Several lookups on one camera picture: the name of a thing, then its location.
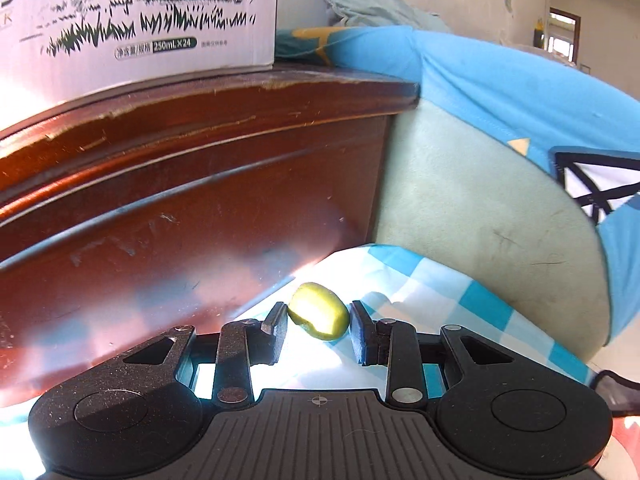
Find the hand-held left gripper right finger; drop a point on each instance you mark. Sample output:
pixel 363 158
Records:
pixel 359 335

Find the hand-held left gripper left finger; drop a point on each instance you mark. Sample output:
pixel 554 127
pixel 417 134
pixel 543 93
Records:
pixel 280 332

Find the small green fruit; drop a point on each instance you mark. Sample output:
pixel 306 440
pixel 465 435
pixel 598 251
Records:
pixel 320 310

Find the blue white checked tablecloth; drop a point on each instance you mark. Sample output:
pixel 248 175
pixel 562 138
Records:
pixel 425 290

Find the dark red wooden bed board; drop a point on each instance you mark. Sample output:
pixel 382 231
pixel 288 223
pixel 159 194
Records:
pixel 200 185

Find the white carton with cow print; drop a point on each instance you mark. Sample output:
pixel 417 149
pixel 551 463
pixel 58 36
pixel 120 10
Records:
pixel 225 60

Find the pink towel with dark edge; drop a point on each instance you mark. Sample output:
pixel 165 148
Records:
pixel 625 435

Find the blue and grey pillow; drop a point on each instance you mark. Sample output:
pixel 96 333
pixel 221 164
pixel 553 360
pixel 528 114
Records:
pixel 500 75

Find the dark framed doorway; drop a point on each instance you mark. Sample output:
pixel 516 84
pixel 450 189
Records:
pixel 564 30

